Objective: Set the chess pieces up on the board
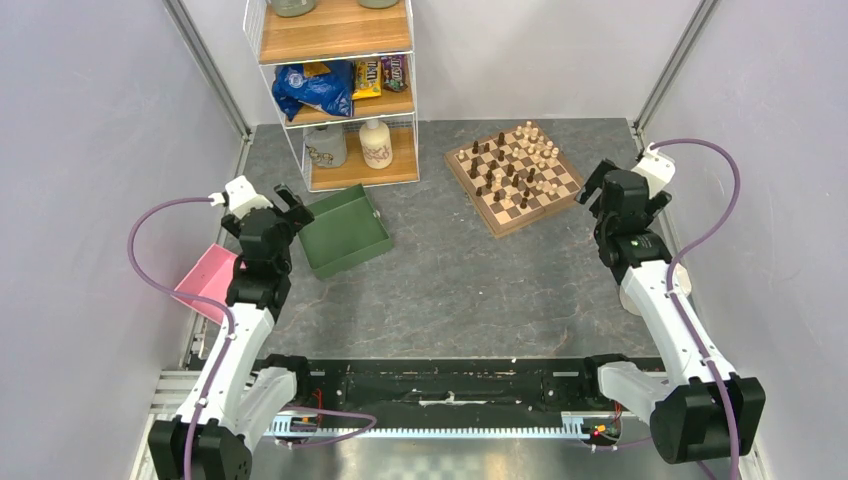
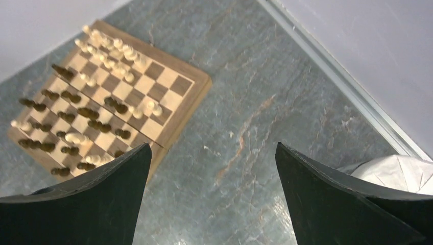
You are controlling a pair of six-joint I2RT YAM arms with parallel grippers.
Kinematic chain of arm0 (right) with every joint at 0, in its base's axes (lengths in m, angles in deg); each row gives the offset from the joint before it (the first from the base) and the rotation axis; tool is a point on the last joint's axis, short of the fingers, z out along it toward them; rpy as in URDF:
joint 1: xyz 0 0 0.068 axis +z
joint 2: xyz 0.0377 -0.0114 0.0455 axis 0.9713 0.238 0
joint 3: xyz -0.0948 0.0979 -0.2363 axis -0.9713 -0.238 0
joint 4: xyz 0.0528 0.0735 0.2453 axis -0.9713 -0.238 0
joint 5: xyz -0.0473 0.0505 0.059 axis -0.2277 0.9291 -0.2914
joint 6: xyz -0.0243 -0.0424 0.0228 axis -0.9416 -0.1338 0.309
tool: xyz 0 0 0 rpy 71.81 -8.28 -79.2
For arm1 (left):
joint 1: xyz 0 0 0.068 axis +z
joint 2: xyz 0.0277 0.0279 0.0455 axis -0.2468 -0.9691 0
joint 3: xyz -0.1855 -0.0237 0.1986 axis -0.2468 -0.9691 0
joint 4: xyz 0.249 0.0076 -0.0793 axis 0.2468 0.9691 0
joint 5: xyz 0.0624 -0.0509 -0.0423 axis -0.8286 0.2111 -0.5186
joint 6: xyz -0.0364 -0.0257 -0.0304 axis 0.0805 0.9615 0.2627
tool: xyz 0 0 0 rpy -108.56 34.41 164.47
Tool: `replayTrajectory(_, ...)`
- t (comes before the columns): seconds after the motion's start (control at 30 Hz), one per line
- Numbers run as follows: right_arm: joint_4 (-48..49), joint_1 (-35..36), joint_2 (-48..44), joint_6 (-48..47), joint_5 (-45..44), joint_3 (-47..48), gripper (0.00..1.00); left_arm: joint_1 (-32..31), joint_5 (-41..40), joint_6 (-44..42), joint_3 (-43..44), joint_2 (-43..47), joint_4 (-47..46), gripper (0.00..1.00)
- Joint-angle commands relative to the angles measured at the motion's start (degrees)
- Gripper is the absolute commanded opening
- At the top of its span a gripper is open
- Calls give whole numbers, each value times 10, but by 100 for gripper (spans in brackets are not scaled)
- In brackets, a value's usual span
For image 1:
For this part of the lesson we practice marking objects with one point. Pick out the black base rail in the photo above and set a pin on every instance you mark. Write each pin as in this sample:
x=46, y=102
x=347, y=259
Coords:
x=451, y=399

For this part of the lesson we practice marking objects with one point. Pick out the white wire wooden shelf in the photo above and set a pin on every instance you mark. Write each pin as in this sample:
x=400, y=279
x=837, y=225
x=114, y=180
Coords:
x=289, y=32

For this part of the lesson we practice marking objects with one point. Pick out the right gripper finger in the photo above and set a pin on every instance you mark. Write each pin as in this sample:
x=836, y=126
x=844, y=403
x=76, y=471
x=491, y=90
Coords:
x=656, y=204
x=595, y=180

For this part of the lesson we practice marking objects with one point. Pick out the brown candy bag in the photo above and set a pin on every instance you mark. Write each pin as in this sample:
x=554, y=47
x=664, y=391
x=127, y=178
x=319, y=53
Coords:
x=394, y=71

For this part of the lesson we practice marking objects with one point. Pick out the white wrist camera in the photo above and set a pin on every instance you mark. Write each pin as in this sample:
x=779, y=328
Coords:
x=656, y=167
x=240, y=198

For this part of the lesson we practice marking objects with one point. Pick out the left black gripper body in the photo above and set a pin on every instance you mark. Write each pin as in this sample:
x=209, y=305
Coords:
x=287, y=233

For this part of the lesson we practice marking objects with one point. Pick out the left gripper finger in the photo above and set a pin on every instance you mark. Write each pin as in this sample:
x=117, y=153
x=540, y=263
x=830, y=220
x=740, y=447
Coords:
x=298, y=215
x=232, y=225

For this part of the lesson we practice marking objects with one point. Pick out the yellow candy bag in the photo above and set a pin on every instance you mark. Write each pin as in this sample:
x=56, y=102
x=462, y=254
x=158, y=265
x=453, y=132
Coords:
x=367, y=79

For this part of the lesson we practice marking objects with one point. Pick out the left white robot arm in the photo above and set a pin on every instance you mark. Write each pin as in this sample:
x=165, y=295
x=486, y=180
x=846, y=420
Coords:
x=217, y=427

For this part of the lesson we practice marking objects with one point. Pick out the green plastic tray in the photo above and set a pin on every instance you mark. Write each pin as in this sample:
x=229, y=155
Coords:
x=346, y=231

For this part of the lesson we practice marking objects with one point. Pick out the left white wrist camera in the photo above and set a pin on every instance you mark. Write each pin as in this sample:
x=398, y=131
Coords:
x=240, y=198

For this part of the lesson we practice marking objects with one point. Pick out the cream lotion bottle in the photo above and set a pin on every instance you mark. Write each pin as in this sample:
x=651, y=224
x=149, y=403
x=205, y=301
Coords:
x=375, y=139

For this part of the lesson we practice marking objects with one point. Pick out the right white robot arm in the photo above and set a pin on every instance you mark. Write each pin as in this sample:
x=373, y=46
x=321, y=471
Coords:
x=705, y=410

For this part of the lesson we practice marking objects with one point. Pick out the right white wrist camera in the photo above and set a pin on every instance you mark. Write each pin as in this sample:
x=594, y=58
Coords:
x=656, y=167

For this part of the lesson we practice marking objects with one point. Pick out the pink plastic tray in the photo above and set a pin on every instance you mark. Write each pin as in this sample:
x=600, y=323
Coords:
x=210, y=277

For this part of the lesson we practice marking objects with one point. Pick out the wooden chess board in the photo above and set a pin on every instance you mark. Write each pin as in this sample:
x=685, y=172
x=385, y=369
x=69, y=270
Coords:
x=515, y=177

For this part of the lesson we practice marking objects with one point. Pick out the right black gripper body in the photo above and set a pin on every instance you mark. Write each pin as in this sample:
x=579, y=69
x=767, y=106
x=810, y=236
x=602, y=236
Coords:
x=601, y=227

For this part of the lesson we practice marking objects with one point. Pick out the blue snack bag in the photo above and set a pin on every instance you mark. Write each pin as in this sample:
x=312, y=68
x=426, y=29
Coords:
x=323, y=86

